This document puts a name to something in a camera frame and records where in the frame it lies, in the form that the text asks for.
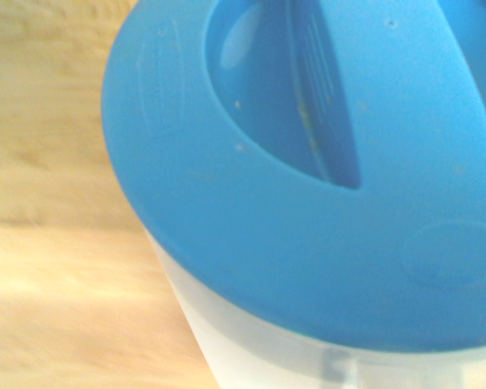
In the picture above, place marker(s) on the translucent pitcher with blue lid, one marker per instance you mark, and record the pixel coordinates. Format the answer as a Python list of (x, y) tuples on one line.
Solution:
[(308, 202)]

